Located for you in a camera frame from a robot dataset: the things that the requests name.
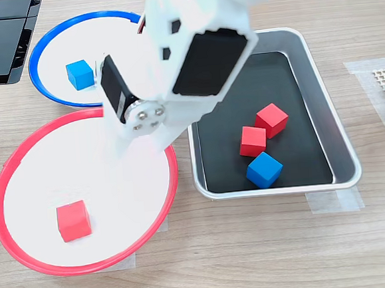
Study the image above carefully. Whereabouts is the blue wooden cube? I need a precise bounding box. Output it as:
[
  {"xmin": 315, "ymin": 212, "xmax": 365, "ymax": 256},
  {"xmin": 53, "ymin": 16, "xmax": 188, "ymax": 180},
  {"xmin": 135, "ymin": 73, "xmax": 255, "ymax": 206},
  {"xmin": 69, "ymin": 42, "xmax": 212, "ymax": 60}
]
[
  {"xmin": 64, "ymin": 59, "xmax": 96, "ymax": 92},
  {"xmin": 244, "ymin": 150, "xmax": 286, "ymax": 191}
]

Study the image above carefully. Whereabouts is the red wooden cube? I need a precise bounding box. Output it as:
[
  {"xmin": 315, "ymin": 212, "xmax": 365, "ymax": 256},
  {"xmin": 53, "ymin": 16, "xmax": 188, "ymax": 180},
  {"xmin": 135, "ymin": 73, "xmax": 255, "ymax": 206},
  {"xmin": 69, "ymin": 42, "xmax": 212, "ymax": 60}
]
[
  {"xmin": 55, "ymin": 199, "xmax": 93, "ymax": 244},
  {"xmin": 253, "ymin": 101, "xmax": 291, "ymax": 140},
  {"xmin": 237, "ymin": 124, "xmax": 269, "ymax": 159}
]

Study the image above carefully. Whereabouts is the black tray liner mat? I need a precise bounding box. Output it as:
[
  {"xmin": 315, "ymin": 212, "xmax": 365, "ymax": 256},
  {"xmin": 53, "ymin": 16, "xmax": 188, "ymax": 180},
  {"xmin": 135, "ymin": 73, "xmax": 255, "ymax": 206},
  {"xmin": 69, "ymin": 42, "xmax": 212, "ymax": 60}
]
[{"xmin": 190, "ymin": 47, "xmax": 335, "ymax": 195}]

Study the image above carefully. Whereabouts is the silver metal tray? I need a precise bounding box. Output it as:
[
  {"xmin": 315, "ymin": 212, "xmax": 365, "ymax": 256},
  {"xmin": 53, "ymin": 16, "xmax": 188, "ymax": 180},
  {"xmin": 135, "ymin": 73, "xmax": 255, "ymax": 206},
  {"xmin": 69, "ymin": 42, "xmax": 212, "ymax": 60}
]
[{"xmin": 180, "ymin": 21, "xmax": 364, "ymax": 204}]

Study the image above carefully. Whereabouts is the white dish blue rim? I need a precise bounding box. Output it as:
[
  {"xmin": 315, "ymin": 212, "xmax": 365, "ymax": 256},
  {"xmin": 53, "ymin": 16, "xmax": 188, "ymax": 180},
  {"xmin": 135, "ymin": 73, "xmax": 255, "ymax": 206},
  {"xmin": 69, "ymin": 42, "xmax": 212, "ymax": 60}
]
[{"xmin": 24, "ymin": 7, "xmax": 152, "ymax": 113}]

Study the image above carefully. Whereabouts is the white dish red rim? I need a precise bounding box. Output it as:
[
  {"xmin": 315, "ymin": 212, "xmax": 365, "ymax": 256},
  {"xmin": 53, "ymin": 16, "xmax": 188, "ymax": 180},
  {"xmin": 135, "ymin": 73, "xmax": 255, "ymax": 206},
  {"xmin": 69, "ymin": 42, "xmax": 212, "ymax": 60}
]
[{"xmin": 0, "ymin": 102, "xmax": 187, "ymax": 283}]

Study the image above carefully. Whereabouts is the clear tape strip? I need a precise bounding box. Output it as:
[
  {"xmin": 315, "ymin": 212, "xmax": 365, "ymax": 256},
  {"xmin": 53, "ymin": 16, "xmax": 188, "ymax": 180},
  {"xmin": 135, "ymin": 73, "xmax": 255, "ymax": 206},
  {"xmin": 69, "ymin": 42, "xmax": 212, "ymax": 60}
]
[
  {"xmin": 97, "ymin": 251, "xmax": 137, "ymax": 273},
  {"xmin": 156, "ymin": 216, "xmax": 170, "ymax": 233},
  {"xmin": 305, "ymin": 186, "xmax": 366, "ymax": 215}
]

